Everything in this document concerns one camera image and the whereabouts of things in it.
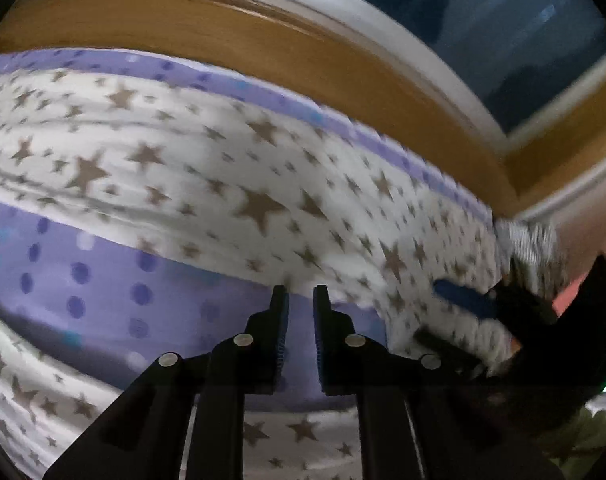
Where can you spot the pink cloth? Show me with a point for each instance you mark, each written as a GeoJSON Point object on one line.
{"type": "Point", "coordinates": [578, 296]}

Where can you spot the wooden wall trim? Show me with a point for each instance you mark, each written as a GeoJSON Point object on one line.
{"type": "Point", "coordinates": [558, 150]}

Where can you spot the purple dotted bed sheet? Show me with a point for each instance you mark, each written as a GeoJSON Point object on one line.
{"type": "Point", "coordinates": [108, 280]}

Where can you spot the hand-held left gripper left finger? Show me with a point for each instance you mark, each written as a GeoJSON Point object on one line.
{"type": "Point", "coordinates": [283, 340]}

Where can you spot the grey striped cloth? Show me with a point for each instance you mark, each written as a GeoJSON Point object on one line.
{"type": "Point", "coordinates": [528, 242]}

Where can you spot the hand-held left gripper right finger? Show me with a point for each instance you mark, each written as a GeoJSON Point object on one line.
{"type": "Point", "coordinates": [320, 350]}

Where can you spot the white framed window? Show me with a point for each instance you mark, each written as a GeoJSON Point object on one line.
{"type": "Point", "coordinates": [363, 20]}

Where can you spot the white star print cloth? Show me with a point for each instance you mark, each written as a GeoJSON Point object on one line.
{"type": "Point", "coordinates": [183, 160]}

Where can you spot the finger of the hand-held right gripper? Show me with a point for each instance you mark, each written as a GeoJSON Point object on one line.
{"type": "Point", "coordinates": [465, 301]}
{"type": "Point", "coordinates": [450, 352]}

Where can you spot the wooden headboard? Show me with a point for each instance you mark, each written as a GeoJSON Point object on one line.
{"type": "Point", "coordinates": [283, 40]}

